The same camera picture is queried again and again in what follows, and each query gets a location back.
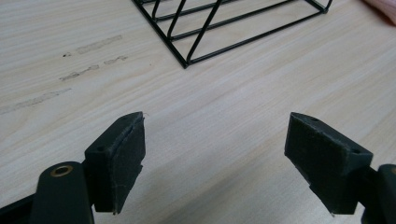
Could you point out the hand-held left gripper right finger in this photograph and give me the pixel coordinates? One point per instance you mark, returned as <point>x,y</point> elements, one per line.
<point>327,165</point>

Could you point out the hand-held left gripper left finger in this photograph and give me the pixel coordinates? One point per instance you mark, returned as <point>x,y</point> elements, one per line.
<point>120,165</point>

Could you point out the pink cloth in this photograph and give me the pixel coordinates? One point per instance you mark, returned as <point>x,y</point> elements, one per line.
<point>383,8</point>

